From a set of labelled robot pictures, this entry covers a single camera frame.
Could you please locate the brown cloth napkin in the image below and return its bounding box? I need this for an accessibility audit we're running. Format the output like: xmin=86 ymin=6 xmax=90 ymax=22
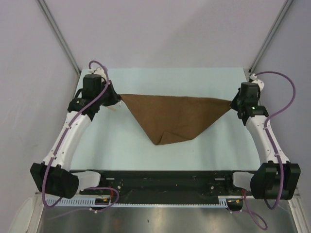
xmin=121 ymin=94 xmax=230 ymax=145

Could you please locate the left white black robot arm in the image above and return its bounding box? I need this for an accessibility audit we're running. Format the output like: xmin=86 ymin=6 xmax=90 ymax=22
xmin=30 ymin=73 xmax=121 ymax=199

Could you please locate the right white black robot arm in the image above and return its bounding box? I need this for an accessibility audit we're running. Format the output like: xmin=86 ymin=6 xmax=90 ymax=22
xmin=224 ymin=81 xmax=301 ymax=200

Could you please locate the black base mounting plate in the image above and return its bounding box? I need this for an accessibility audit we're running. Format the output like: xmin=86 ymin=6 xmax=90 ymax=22
xmin=77 ymin=169 xmax=258 ymax=204

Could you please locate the right side aluminium rail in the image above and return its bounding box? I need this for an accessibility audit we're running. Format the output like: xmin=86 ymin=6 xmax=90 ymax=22
xmin=244 ymin=69 xmax=268 ymax=107

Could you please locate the aluminium rail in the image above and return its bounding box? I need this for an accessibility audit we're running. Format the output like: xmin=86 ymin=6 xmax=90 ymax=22
xmin=34 ymin=189 xmax=302 ymax=201
xmin=244 ymin=69 xmax=268 ymax=107

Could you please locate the left aluminium frame post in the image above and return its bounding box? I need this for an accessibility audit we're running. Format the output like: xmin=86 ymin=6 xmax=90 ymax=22
xmin=36 ymin=0 xmax=81 ymax=75

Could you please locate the aluminium frame post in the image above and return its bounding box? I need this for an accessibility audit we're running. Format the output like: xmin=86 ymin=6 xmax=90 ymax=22
xmin=248 ymin=0 xmax=295 ymax=74
xmin=36 ymin=0 xmax=81 ymax=75

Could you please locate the front aluminium rail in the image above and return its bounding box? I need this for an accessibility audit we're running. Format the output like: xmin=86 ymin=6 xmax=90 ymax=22
xmin=34 ymin=189 xmax=302 ymax=201

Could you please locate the right aluminium frame post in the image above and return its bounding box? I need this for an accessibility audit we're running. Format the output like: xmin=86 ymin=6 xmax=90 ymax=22
xmin=248 ymin=0 xmax=295 ymax=74

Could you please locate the light blue cable duct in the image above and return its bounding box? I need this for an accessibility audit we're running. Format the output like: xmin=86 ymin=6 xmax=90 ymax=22
xmin=46 ymin=195 xmax=230 ymax=208

